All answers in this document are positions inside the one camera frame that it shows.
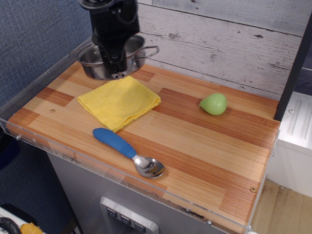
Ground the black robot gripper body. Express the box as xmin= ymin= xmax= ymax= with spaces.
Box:
xmin=79 ymin=0 xmax=140 ymax=63

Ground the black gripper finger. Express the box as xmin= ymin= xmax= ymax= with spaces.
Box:
xmin=103 ymin=57 xmax=127 ymax=79

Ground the stainless steel pot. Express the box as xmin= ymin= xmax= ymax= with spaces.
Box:
xmin=74 ymin=36 xmax=159 ymax=81

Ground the yellow folded cloth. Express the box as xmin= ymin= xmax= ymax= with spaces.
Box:
xmin=77 ymin=76 xmax=161 ymax=132

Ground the green plastic pear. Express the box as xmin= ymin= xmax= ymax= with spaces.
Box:
xmin=199 ymin=93 xmax=227 ymax=116

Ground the clear acrylic table guard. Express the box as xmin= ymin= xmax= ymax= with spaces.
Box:
xmin=7 ymin=31 xmax=285 ymax=234

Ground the silver cabinet control panel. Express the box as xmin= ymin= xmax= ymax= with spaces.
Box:
xmin=99 ymin=196 xmax=160 ymax=234

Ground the yellow object bottom left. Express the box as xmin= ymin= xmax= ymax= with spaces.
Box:
xmin=20 ymin=223 xmax=43 ymax=234

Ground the white aluminium box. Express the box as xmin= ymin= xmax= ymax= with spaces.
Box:
xmin=267 ymin=92 xmax=312 ymax=197

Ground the blue handled metal spoon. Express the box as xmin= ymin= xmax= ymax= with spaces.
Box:
xmin=93 ymin=128 xmax=165 ymax=179

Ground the dark right frame post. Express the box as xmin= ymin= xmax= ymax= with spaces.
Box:
xmin=273 ymin=14 xmax=312 ymax=121

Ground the black corrugated hose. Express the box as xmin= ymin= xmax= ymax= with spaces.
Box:
xmin=0 ymin=217 xmax=22 ymax=234

